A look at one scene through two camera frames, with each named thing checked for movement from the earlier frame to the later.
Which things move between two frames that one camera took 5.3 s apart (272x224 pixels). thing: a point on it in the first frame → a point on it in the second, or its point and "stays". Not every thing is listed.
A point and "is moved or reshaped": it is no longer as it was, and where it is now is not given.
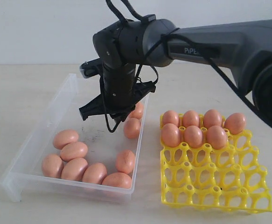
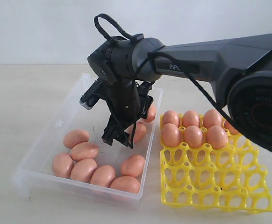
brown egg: (193, 136) stays
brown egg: (190, 118) stays
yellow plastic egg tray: (232, 178) stays
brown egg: (73, 150) → (85, 150)
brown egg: (217, 136) stays
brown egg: (170, 116) stays
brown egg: (138, 111) is moved or reshaped
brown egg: (63, 137) → (75, 136)
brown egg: (125, 161) → (133, 165)
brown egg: (52, 166) → (62, 165)
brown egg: (118, 179) → (126, 184)
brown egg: (212, 117) stays
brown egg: (170, 135) stays
